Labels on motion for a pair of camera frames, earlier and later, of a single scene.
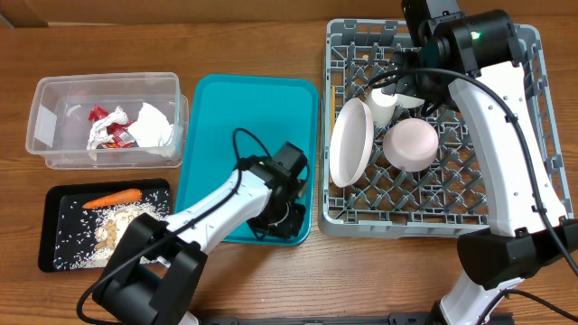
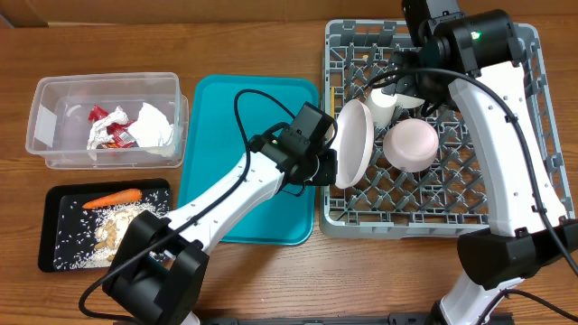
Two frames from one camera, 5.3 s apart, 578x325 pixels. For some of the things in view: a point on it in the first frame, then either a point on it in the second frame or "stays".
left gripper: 290,229 to 328,172
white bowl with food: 409,101 stays
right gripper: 408,85 stays
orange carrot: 130,195 stays
